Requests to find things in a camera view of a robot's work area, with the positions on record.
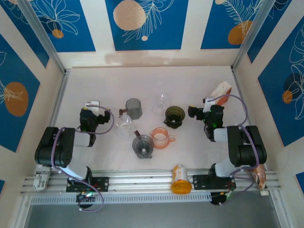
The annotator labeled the dark green coffee dripper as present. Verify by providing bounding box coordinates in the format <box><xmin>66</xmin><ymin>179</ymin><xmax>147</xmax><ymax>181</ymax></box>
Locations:
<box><xmin>163</xmin><ymin>105</ymin><xmax>186</xmax><ymax>129</ymax></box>

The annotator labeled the clear glass server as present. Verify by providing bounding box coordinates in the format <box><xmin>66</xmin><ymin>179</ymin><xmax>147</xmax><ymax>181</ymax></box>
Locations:
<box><xmin>115</xmin><ymin>115</ymin><xmax>140</xmax><ymax>138</ymax></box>

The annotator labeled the grey faceted server cup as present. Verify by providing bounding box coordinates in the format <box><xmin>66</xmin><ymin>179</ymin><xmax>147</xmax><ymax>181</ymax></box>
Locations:
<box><xmin>119</xmin><ymin>98</ymin><xmax>143</xmax><ymax>120</ymax></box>

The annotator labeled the orange-white filter box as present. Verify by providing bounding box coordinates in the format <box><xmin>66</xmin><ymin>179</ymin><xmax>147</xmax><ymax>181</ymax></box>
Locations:
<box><xmin>212</xmin><ymin>81</ymin><xmax>233</xmax><ymax>106</ymax></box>

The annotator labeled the clear plastic coffee dripper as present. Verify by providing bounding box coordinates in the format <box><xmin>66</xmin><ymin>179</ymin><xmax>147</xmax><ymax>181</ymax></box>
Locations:
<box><xmin>152</xmin><ymin>93</ymin><xmax>172</xmax><ymax>117</ymax></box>

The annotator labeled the orange translucent server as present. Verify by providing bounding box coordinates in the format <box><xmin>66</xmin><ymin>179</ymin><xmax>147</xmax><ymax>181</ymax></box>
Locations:
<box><xmin>149</xmin><ymin>127</ymin><xmax>177</xmax><ymax>150</ymax></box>

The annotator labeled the grey translucent coffee dripper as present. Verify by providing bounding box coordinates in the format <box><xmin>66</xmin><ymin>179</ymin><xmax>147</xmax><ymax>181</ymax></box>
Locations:
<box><xmin>132</xmin><ymin>134</ymin><xmax>154</xmax><ymax>159</ymax></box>

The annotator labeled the orange plastic bottle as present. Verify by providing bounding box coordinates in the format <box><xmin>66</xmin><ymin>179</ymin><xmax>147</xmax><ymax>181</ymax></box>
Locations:
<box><xmin>170</xmin><ymin>164</ymin><xmax>192</xmax><ymax>195</ymax></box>

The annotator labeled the brown snack bag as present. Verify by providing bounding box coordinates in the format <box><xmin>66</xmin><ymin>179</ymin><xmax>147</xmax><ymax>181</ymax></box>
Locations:
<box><xmin>251</xmin><ymin>163</ymin><xmax>266</xmax><ymax>190</ymax></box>

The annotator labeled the white labelled bottle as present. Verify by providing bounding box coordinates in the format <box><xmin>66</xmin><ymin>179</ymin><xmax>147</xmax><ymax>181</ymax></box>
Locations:
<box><xmin>32</xmin><ymin>165</ymin><xmax>52</xmax><ymax>192</ymax></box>

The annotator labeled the black controller board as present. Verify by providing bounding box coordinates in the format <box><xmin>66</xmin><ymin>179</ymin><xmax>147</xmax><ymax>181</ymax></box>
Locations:
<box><xmin>76</xmin><ymin>192</ymin><xmax>98</xmax><ymax>210</ymax></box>
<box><xmin>210</xmin><ymin>189</ymin><xmax>232</xmax><ymax>207</ymax></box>

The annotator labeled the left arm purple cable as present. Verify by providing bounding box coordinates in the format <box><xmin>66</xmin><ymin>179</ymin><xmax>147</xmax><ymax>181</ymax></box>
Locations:
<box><xmin>51</xmin><ymin>105</ymin><xmax>115</xmax><ymax>212</ymax></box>

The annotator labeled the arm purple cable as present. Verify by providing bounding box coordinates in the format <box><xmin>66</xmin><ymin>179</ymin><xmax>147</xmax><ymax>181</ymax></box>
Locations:
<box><xmin>51</xmin><ymin>105</ymin><xmax>115</xmax><ymax>212</ymax></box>
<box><xmin>213</xmin><ymin>94</ymin><xmax>260</xmax><ymax>207</ymax></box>

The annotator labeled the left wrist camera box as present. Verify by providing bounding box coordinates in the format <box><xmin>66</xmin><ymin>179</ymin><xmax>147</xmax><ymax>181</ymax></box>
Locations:
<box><xmin>85</xmin><ymin>101</ymin><xmax>100</xmax><ymax>114</ymax></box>

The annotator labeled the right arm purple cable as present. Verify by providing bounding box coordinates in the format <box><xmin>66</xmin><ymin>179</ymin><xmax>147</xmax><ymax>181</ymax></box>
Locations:
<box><xmin>213</xmin><ymin>94</ymin><xmax>260</xmax><ymax>207</ymax></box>

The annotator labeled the aluminium side rail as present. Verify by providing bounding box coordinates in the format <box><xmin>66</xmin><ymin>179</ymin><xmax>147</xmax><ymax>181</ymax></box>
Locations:
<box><xmin>46</xmin><ymin>68</ymin><xmax>71</xmax><ymax>131</ymax></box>
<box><xmin>231</xmin><ymin>66</ymin><xmax>262</xmax><ymax>143</ymax></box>

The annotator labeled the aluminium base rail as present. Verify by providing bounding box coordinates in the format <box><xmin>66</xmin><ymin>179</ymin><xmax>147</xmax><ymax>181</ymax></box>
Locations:
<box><xmin>20</xmin><ymin>169</ymin><xmax>282</xmax><ymax>197</ymax></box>

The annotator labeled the slotted grey cable duct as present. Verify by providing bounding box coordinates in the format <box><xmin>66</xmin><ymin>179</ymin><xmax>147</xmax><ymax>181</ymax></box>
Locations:
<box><xmin>29</xmin><ymin>191</ymin><xmax>212</xmax><ymax>205</ymax></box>

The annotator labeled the aluminium frame post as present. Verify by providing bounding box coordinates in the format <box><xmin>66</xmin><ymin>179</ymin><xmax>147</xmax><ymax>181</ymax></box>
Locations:
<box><xmin>18</xmin><ymin>0</ymin><xmax>67</xmax><ymax>74</ymax></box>
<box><xmin>231</xmin><ymin>0</ymin><xmax>278</xmax><ymax>72</ymax></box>

